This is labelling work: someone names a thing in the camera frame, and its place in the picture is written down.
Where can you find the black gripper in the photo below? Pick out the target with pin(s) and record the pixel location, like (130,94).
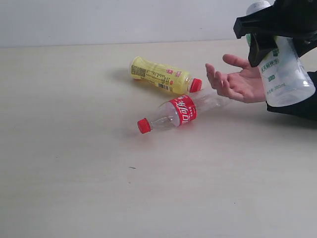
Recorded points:
(296,19)

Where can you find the white bottle green label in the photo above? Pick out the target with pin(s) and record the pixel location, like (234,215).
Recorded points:
(285,80)

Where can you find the clear cola bottle red label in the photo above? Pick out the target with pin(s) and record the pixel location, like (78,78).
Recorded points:
(182,109)

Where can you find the yellow bottle red cap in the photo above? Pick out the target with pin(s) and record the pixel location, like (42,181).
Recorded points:
(168,78)

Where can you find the person's open bare hand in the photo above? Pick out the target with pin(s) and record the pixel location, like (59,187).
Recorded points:
(244,86)

